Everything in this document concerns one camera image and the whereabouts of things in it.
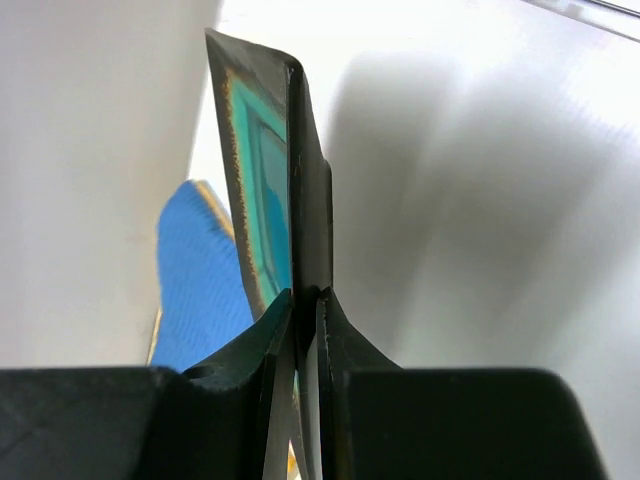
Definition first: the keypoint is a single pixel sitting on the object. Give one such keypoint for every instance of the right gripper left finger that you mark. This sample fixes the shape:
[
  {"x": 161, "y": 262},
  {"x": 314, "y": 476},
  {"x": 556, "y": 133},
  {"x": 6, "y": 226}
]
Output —
[{"x": 227, "y": 417}]

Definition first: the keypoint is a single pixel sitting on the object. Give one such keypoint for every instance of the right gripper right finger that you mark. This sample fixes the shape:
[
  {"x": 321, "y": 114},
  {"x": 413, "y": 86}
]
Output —
[{"x": 381, "y": 421}]

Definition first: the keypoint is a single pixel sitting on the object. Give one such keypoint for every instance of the blue Pikachu placemat cloth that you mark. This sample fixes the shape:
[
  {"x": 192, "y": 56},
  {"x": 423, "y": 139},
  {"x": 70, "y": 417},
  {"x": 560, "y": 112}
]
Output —
[{"x": 203, "y": 304}]

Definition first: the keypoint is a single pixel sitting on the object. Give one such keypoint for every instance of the square green ceramic plate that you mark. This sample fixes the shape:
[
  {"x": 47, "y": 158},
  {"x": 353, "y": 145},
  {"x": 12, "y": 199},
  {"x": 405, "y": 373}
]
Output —
[{"x": 279, "y": 193}]

